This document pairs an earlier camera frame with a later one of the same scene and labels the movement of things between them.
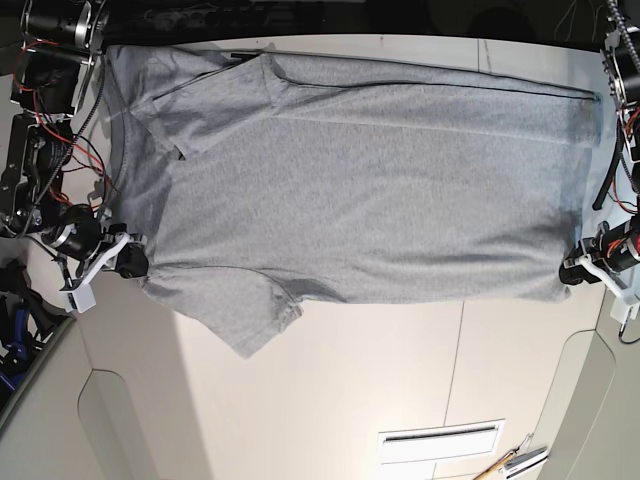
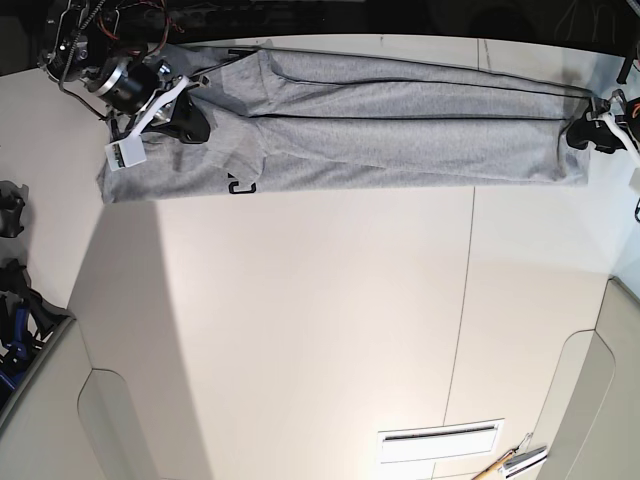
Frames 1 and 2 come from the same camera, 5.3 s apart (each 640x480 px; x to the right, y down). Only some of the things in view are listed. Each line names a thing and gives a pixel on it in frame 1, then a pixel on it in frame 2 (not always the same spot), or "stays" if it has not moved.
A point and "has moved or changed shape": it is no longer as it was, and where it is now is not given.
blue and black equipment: [27, 322] stays
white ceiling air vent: [441, 441] stays
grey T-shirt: [255, 183] has moved or changed shape
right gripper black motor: [80, 234] to [129, 87]
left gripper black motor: [617, 246] to [598, 132]
